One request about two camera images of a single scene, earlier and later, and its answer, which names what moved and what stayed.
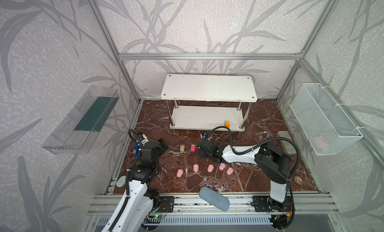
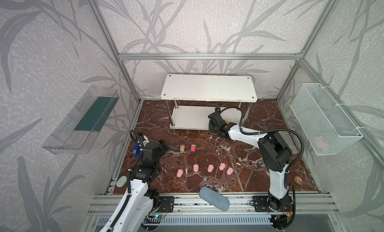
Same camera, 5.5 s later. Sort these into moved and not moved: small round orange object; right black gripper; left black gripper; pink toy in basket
Moved: right black gripper
Not moved: small round orange object; left black gripper; pink toy in basket
